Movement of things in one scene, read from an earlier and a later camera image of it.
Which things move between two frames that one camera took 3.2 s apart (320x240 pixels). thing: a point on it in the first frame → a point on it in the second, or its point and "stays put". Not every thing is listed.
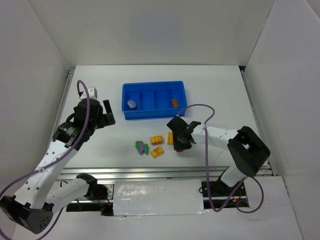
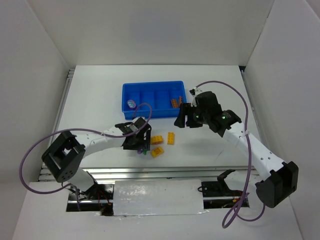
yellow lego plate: [170, 140] stays put
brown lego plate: [174, 102] stays put
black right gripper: [178, 144] → [188, 115]
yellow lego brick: [157, 152] stays put
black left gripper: [105, 119] → [139, 141]
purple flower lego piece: [131, 103] stays put
